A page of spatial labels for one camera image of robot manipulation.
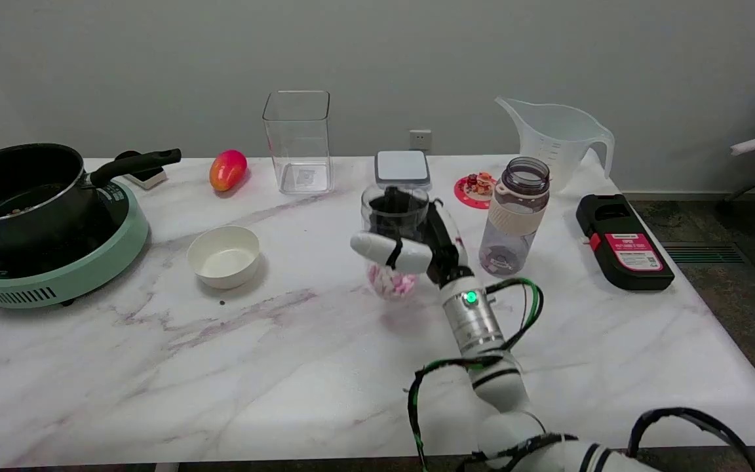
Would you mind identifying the red yellow toy mango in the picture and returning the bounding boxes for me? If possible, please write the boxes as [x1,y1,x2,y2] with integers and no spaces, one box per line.
[209,149,248,193]

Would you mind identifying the braided black green cable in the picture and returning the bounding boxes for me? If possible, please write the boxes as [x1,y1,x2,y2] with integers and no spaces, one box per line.
[407,356,503,472]

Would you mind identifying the black sleeved cable loop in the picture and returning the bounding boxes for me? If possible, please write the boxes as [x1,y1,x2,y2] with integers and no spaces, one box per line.
[628,407,755,472]

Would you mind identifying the white bowl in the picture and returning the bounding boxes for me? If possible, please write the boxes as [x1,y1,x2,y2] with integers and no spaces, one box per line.
[187,226,261,290]

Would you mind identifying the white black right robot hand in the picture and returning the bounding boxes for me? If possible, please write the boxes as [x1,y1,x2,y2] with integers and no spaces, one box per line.
[350,187,476,289]

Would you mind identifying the pink white candy pile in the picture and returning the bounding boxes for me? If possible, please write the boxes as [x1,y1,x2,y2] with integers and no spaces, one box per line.
[368,264,417,301]

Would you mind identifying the clear square storage container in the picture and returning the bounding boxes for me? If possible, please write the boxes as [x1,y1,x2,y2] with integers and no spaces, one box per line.
[262,90,335,195]

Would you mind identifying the floor vent grille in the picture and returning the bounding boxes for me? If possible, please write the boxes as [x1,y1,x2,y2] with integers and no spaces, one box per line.
[661,241,745,265]

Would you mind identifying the black saucepan with handle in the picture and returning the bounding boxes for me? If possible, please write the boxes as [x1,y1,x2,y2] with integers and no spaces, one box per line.
[0,143,182,253]

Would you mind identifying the green black wrist cable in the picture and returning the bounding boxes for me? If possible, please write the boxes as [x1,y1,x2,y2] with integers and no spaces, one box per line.
[486,277,544,351]

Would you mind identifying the black box with pink label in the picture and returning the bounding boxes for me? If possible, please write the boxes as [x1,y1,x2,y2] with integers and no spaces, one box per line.
[575,193,676,292]

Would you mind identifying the small black white gadget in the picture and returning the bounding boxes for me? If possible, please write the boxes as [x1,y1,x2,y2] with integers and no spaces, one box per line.
[115,151,168,191]

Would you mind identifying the large translucent measuring jug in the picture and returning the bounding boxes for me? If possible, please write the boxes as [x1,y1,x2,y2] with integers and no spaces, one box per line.
[495,96,615,195]

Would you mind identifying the green induction cooker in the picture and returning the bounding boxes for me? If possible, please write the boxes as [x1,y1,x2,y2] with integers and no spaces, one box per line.
[0,178,150,310]

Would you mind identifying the clear bottle with beige sleeve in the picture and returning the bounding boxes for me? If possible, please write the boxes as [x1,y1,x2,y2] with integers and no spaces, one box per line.
[478,157,551,279]

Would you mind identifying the red coaster with figurines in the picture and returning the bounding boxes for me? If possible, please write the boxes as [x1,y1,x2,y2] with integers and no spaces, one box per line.
[454,172,497,210]

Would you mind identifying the clear plastic measuring cup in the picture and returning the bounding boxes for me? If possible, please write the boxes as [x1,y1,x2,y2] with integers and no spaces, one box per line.
[360,186,432,302]

